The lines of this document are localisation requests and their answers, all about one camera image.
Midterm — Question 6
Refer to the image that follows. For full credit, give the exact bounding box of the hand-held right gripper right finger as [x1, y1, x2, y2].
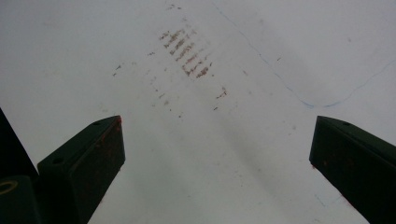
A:
[308, 115, 396, 224]

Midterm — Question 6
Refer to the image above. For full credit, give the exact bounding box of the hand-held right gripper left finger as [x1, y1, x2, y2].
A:
[36, 115, 126, 224]

